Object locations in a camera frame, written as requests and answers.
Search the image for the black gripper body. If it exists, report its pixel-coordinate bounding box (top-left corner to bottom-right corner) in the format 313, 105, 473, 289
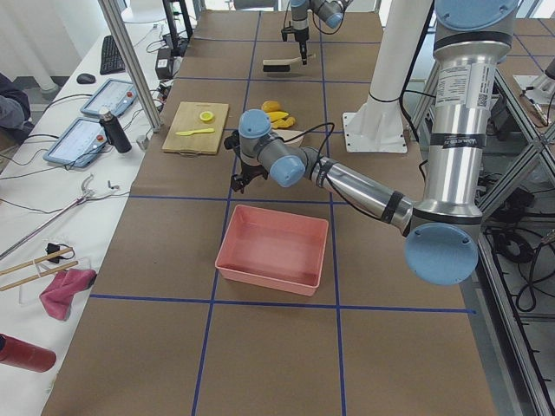
281, 26, 309, 43
224, 132, 265, 186

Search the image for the beige hand brush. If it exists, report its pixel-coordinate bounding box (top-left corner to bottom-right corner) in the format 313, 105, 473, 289
262, 54, 316, 74

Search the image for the beige plastic dustpan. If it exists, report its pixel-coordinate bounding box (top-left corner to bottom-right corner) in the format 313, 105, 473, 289
274, 129, 304, 147

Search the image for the tan toy ginger root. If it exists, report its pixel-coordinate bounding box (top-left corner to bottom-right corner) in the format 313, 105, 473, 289
271, 116, 296, 129

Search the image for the yellow toy corn cob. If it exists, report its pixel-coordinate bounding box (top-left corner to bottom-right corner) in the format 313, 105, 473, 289
266, 111, 289, 122

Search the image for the brown toy potato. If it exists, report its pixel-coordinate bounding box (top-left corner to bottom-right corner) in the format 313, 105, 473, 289
261, 101, 282, 113

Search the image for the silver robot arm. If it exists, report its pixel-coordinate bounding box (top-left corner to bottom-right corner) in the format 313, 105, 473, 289
225, 1, 517, 285
281, 0, 352, 65

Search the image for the pink plastic bin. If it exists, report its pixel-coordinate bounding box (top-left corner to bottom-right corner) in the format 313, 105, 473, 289
215, 205, 329, 296

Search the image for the yellow plastic knife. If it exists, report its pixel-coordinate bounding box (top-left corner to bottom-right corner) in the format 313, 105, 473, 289
175, 127, 215, 137

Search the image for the wooden cutting board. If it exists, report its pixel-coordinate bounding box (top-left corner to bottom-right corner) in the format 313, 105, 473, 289
162, 101, 229, 155

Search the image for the yellow toy lemon slice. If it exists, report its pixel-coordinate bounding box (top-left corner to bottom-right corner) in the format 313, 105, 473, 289
199, 110, 215, 122

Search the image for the black water bottle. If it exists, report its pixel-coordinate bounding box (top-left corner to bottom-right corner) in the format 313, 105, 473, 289
99, 107, 132, 153

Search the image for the black power adapter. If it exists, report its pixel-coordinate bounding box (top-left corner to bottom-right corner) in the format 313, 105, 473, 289
155, 48, 177, 80

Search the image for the far blue teach pendant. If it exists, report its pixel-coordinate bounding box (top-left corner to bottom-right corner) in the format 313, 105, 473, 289
81, 79, 136, 118

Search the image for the blue teach pendant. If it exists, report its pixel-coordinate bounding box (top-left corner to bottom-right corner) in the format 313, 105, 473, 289
81, 79, 136, 118
42, 117, 108, 168

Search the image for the metal reacher grabber tool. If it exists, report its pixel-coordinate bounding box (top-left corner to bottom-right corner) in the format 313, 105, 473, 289
0, 172, 121, 261

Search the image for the near blue teach pendant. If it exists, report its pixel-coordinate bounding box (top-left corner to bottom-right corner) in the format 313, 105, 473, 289
42, 117, 108, 168

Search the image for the black keyboard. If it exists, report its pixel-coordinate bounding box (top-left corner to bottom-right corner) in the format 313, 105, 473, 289
100, 35, 125, 75

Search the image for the black computer mouse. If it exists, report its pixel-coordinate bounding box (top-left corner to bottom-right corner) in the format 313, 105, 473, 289
76, 73, 96, 85

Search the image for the wooden stick pair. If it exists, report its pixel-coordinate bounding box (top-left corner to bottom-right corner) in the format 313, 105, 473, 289
1, 247, 79, 292

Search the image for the pink cloth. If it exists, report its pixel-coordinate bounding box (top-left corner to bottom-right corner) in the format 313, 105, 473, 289
39, 269, 97, 322

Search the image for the seated person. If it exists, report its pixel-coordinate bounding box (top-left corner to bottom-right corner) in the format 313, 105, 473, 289
0, 74, 34, 145

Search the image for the red cylinder bottle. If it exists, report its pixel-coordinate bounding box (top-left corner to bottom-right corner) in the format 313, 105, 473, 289
1, 334, 56, 373

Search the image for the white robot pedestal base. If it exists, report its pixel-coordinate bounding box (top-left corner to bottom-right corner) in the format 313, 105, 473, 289
343, 0, 434, 153

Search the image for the aluminium frame post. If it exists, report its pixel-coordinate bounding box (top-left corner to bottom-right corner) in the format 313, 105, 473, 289
98, 0, 162, 133

